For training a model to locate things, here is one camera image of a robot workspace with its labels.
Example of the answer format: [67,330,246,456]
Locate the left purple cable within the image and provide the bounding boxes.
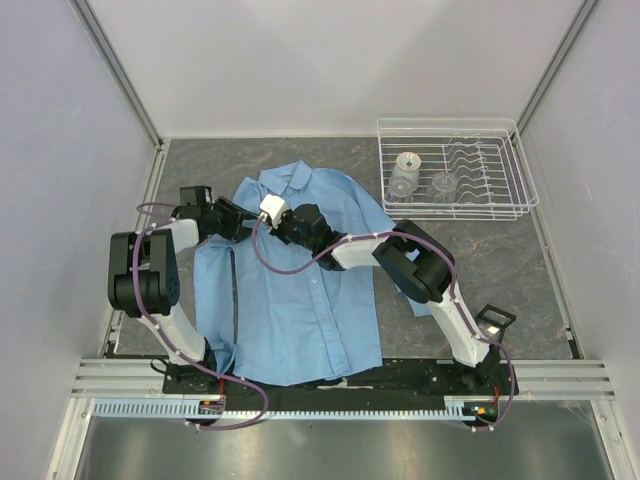
[130,201,274,434]

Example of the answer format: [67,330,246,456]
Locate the clear glass with gold base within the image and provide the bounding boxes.
[391,151,422,187]

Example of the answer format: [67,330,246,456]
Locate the right aluminium frame post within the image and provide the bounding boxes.
[516,0,601,133]

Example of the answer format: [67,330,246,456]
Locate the slotted grey cable duct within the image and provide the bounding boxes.
[93,398,490,420]

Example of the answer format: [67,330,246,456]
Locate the clear glass lying left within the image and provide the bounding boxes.
[384,177,415,204]

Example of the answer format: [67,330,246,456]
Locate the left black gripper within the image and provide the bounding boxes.
[201,197,260,245]

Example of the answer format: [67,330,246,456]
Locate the light blue button shirt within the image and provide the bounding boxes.
[193,159,441,385]

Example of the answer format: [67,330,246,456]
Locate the aluminium frame post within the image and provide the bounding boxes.
[70,0,164,150]
[516,0,601,133]

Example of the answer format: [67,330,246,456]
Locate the left aluminium frame post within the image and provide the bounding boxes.
[70,0,164,150]

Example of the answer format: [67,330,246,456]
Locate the clear glass lying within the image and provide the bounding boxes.
[426,171,458,204]
[384,177,415,204]

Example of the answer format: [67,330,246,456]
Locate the purple cable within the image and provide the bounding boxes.
[130,201,274,434]
[252,217,516,434]

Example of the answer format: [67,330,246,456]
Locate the small black framed stand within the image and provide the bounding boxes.
[475,304,517,342]

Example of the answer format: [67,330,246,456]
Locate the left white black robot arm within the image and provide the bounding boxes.
[107,197,257,393]

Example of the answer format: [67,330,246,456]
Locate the white wire dish rack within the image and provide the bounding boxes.
[377,118,539,221]

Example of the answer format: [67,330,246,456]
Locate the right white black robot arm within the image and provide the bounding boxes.
[260,197,500,394]

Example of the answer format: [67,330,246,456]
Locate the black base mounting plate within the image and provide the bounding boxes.
[151,357,519,410]

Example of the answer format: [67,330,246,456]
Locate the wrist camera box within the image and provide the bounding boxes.
[259,194,289,228]
[179,185,212,207]

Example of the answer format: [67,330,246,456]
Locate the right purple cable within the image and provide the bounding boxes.
[252,217,516,434]

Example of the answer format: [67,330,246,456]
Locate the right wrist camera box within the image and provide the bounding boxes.
[259,194,289,228]

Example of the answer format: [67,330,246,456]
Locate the clear glass lying right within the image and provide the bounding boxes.
[426,171,458,204]

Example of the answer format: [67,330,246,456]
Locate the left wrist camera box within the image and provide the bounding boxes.
[179,185,212,207]

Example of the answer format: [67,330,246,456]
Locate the aluminium front rail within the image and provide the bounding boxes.
[71,358,615,401]

